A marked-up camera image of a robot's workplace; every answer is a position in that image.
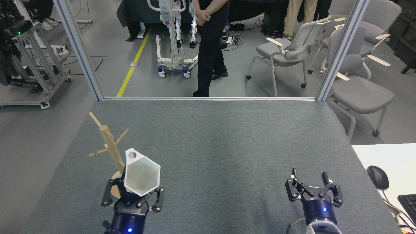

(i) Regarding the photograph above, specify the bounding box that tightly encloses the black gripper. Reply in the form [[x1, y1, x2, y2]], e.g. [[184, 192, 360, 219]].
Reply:
[[285, 168, 344, 225], [101, 179, 165, 234]]

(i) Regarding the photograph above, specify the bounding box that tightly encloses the white faceted cup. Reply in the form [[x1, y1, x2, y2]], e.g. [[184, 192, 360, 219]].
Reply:
[[123, 148, 161, 197]]

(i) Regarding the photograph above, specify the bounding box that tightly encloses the wooden cup rack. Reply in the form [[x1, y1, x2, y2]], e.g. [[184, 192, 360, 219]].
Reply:
[[89, 112, 130, 199]]

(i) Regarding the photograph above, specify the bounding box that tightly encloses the person's hand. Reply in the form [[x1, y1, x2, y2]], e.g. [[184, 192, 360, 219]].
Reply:
[[196, 9, 209, 27]]

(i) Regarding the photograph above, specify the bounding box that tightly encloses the black computer mouse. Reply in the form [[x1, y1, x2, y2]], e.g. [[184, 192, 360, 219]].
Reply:
[[367, 165, 389, 190]]

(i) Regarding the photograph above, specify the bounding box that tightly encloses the white desk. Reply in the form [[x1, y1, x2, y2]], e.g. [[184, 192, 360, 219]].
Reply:
[[352, 143, 416, 234]]

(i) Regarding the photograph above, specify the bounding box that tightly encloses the black keyboard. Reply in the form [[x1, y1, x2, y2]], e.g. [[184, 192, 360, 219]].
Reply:
[[397, 194, 416, 225]]

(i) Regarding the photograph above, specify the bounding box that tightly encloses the grey chair with white armrests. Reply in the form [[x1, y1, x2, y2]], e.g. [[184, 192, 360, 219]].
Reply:
[[320, 25, 395, 137], [307, 0, 402, 76], [246, 16, 332, 97]]

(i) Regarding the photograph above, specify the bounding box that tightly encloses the white stand on wheels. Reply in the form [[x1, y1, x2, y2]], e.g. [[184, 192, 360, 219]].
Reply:
[[146, 0, 208, 79]]

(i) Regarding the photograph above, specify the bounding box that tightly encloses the person in black trousers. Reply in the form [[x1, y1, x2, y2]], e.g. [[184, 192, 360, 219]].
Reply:
[[190, 0, 230, 97]]

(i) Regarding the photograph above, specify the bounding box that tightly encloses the person in beige trousers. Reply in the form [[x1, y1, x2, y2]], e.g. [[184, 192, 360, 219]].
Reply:
[[282, 0, 318, 40]]

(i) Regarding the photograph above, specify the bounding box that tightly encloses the black cabinet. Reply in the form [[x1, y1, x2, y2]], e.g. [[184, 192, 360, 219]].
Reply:
[[388, 0, 416, 74]]

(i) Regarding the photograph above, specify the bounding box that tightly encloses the table with black cloth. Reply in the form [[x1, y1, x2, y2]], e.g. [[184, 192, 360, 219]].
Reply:
[[116, 0, 200, 42]]

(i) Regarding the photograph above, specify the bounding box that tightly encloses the person with white shoes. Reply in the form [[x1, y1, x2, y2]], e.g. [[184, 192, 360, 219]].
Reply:
[[31, 0, 59, 30]]

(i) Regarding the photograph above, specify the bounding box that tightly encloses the black mouse cable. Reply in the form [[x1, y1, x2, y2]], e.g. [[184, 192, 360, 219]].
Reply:
[[381, 188, 416, 229]]

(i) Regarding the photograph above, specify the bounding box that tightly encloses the silver post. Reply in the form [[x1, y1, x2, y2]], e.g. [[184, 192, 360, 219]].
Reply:
[[315, 0, 371, 102], [52, 0, 104, 101]]

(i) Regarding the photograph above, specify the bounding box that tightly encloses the metal frame cart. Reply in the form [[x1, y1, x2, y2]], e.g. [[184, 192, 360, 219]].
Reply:
[[0, 19, 72, 110]]

